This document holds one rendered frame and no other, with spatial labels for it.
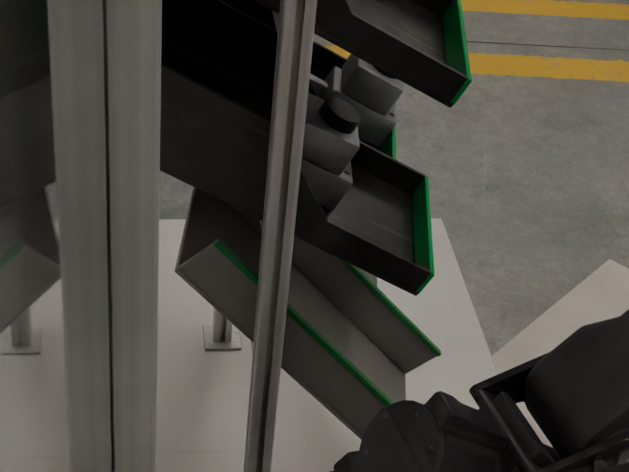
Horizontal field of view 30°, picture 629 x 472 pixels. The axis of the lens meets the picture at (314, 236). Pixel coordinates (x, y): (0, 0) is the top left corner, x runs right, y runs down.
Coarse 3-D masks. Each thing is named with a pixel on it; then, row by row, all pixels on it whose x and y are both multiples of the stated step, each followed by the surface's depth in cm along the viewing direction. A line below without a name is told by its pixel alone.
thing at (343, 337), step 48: (192, 192) 95; (192, 240) 90; (240, 240) 96; (240, 288) 87; (336, 288) 103; (288, 336) 90; (336, 336) 101; (384, 336) 106; (336, 384) 92; (384, 384) 104
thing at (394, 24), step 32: (256, 0) 73; (320, 0) 73; (352, 0) 80; (384, 0) 83; (416, 0) 86; (448, 0) 86; (320, 32) 74; (352, 32) 74; (384, 32) 74; (416, 32) 82; (448, 32) 83; (384, 64) 75; (416, 64) 75; (448, 64) 80; (448, 96) 76
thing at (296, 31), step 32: (288, 0) 70; (288, 32) 71; (288, 64) 72; (288, 96) 74; (288, 128) 76; (288, 160) 77; (288, 192) 78; (288, 224) 79; (288, 256) 81; (288, 288) 83; (224, 320) 128; (256, 320) 86; (256, 352) 86; (256, 384) 88; (256, 416) 90; (256, 448) 92
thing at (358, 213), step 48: (192, 0) 87; (192, 48) 89; (240, 48) 89; (192, 96) 77; (240, 96) 92; (192, 144) 79; (240, 144) 79; (240, 192) 82; (384, 192) 94; (336, 240) 84; (384, 240) 89
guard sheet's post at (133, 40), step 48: (144, 0) 26; (144, 48) 26; (144, 96) 27; (144, 144) 28; (144, 192) 29; (144, 240) 30; (144, 288) 31; (144, 336) 32; (144, 384) 33; (144, 432) 34
